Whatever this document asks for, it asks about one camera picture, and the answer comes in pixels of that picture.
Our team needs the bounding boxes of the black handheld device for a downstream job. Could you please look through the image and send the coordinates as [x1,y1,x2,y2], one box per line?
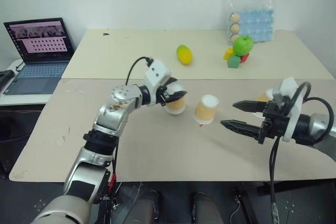
[0,69,16,92]

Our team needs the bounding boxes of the red wooden block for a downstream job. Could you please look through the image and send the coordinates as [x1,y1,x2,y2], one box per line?
[238,52,251,64]

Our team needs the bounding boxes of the orange paper cup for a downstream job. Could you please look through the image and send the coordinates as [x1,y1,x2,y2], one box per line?
[254,89,275,119]
[164,81,187,115]
[193,94,219,125]

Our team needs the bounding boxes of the yellow wooden block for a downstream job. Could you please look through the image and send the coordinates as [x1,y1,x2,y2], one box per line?
[223,47,235,61]

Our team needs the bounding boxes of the green toy apple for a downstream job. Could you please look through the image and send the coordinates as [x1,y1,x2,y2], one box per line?
[232,34,255,57]

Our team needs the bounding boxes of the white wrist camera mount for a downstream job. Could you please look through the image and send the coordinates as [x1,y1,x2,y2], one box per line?
[143,60,172,95]
[271,77,306,143]

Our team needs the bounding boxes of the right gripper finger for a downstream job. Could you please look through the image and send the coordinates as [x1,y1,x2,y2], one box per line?
[219,119,264,141]
[232,100,270,114]

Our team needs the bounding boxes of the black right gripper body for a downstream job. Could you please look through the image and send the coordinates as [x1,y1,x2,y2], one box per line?
[257,100,292,145]

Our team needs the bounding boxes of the black cable with red tie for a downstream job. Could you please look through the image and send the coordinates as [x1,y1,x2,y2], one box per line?
[103,140,121,224]

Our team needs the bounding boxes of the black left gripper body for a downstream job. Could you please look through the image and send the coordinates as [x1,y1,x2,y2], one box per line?
[155,83,172,107]

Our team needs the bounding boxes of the grey open laptop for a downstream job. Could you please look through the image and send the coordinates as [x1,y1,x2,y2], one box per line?
[3,18,76,96]

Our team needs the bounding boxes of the blue egg tray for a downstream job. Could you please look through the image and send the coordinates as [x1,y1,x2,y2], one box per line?
[239,9,276,42]

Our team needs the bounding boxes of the yellow green toy mango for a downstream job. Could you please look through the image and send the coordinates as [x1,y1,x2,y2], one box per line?
[175,45,195,66]

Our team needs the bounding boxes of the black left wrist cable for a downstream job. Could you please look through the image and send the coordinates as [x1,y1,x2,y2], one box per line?
[125,56,154,86]

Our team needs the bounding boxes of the green wooden block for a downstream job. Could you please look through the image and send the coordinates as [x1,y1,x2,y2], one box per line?
[227,55,242,70]

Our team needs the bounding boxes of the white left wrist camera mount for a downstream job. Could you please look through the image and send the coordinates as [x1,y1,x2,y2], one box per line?
[143,60,172,95]

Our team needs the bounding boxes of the white side table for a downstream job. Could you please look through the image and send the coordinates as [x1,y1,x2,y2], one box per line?
[0,58,64,107]

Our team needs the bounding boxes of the clear plastic bag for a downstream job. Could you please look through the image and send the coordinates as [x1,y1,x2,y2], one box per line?
[223,0,277,47]

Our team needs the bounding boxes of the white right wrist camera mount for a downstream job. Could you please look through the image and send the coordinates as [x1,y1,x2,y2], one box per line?
[271,77,306,143]

